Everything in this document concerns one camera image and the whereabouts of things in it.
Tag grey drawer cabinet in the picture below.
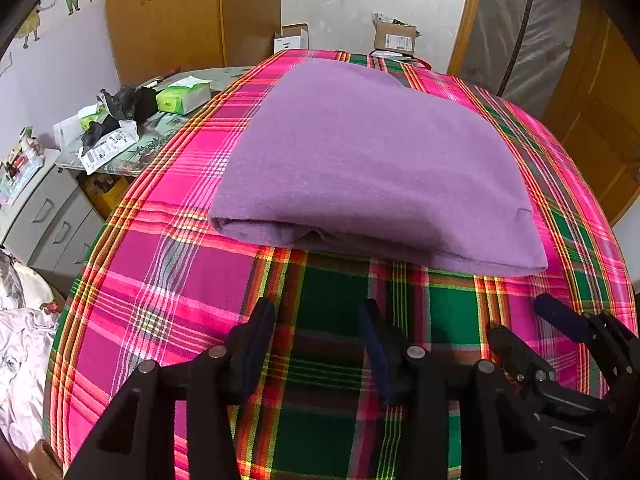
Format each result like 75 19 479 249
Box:
0 147 108 274

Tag brown cardboard box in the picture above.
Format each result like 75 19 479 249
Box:
371 12 422 57

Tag cluttered folding side table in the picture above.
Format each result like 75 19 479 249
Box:
54 65 256 179

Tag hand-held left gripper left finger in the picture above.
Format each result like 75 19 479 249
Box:
64 297 277 480

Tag yellow cardboard box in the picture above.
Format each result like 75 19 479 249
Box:
80 175 132 222

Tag pink green plaid sheet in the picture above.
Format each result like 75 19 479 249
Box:
42 49 638 480

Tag purple fleece cloth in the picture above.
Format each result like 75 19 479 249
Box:
207 57 550 278

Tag black plastic bag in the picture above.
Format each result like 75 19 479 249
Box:
82 85 159 154

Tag wooden wardrobe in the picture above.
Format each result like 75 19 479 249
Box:
102 0 283 88

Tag white cardboard box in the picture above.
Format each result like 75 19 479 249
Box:
272 23 311 55

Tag cartoon children wall sticker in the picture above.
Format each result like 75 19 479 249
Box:
0 0 106 77

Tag wooden door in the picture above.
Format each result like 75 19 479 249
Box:
542 15 640 226

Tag wooden door frame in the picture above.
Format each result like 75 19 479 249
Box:
446 0 488 78

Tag white floral bedding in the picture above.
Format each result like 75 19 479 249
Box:
0 247 63 456

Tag white printed paper label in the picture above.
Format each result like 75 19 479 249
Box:
79 120 139 176

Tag clear plastic door curtain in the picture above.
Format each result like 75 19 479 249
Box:
470 0 586 116

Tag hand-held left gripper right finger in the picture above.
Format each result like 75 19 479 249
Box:
357 298 566 480

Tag green tissue pack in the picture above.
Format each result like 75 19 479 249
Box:
155 75 212 115

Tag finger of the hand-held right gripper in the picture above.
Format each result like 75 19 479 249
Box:
532 292 640 397
487 326 557 387

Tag small bottles on cabinet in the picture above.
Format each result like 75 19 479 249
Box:
0 127 48 207

